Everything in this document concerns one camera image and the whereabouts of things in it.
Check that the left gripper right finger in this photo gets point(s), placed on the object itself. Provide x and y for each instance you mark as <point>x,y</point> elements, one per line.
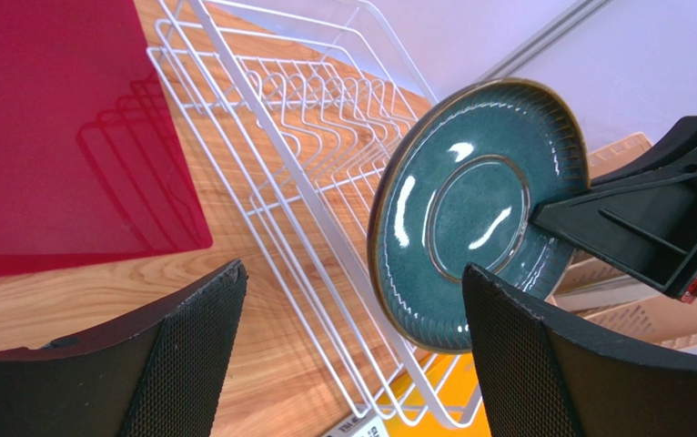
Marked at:
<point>545,372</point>

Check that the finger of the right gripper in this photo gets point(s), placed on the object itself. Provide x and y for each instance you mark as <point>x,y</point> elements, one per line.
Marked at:
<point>677,142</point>
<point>651,230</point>

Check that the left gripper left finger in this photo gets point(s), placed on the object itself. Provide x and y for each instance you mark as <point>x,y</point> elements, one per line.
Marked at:
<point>154,371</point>

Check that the dark grey plate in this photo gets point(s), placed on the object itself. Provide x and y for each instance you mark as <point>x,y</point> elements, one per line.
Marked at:
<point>462,187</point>

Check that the white wire dish rack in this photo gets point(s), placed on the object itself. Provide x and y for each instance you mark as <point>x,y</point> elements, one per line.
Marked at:
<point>297,106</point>

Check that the orange mat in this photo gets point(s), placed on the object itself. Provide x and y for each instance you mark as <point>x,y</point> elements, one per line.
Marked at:
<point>453,379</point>

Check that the white barcode label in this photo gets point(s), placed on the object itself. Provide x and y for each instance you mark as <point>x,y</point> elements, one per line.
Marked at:
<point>369,425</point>

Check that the red mat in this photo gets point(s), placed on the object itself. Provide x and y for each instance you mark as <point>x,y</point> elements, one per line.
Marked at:
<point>91,169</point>

